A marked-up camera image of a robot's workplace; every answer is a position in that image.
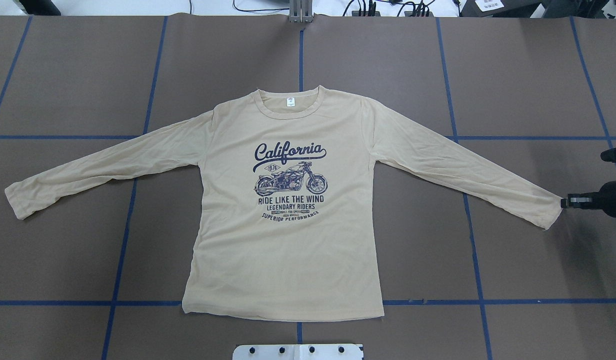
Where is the beige long-sleeve printed shirt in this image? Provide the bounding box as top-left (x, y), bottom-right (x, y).
top-left (4, 86), bottom-right (562, 322)

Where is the grey aluminium frame post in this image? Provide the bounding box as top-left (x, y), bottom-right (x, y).
top-left (289, 0), bottom-right (314, 24)

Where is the black power strip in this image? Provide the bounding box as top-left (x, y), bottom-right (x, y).
top-left (342, 0), bottom-right (436, 18)

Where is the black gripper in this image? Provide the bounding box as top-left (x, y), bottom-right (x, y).
top-left (561, 181), bottom-right (616, 218)

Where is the black cable on table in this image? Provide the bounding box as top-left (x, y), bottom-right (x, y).
top-left (232, 0), bottom-right (290, 13)

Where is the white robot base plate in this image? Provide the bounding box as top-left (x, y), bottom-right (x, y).
top-left (232, 343), bottom-right (365, 360)

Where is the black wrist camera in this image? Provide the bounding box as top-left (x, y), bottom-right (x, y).
top-left (600, 147), bottom-right (616, 163)

